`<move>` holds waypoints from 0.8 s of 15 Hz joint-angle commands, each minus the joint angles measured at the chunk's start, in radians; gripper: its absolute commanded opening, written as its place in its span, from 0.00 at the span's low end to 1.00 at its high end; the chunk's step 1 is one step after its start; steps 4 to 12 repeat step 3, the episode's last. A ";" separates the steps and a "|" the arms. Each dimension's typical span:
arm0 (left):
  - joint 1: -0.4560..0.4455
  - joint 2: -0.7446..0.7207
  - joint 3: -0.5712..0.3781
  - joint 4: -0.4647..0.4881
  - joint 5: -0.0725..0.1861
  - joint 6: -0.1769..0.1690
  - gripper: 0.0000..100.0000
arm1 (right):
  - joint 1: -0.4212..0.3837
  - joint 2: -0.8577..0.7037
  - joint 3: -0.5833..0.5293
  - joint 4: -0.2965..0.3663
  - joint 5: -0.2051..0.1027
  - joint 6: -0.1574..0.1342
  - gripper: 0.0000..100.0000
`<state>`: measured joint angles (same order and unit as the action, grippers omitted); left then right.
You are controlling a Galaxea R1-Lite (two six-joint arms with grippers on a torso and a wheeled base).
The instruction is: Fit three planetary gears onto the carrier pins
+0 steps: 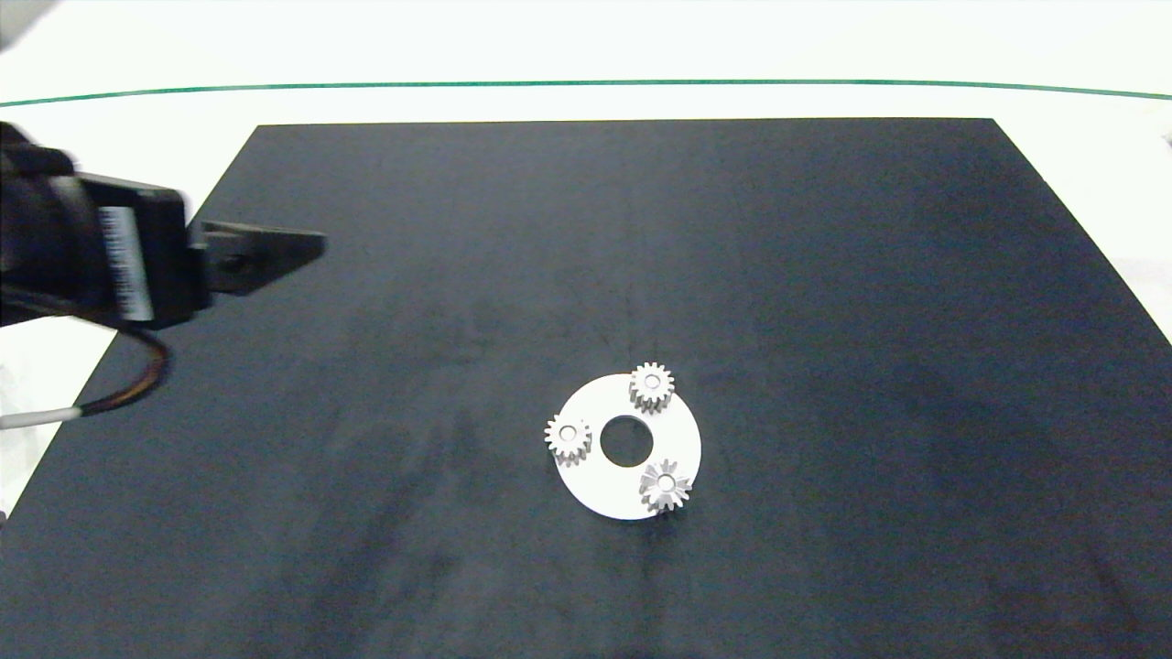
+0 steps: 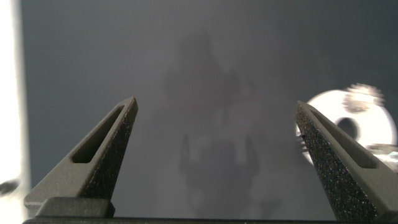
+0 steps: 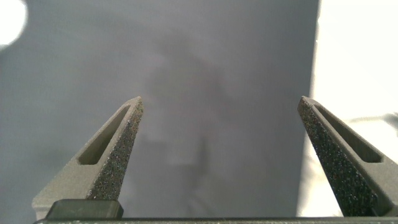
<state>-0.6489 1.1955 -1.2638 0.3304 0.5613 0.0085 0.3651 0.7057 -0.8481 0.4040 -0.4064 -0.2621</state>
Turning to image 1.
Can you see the small steel planetary gear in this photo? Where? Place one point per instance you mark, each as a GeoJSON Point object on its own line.
{"type": "Point", "coordinates": [638, 380]}
{"type": "Point", "coordinates": [678, 491]}
{"type": "Point", "coordinates": [556, 433]}

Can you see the round white carrier plate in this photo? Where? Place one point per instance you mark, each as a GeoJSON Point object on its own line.
{"type": "Point", "coordinates": [682, 439]}

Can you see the green tape line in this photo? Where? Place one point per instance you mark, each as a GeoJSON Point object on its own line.
{"type": "Point", "coordinates": [586, 82]}

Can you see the dark mat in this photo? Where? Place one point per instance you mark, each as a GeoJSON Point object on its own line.
{"type": "Point", "coordinates": [824, 275]}

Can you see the boxy black wrist camera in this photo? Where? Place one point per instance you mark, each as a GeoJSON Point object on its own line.
{"type": "Point", "coordinates": [165, 247]}

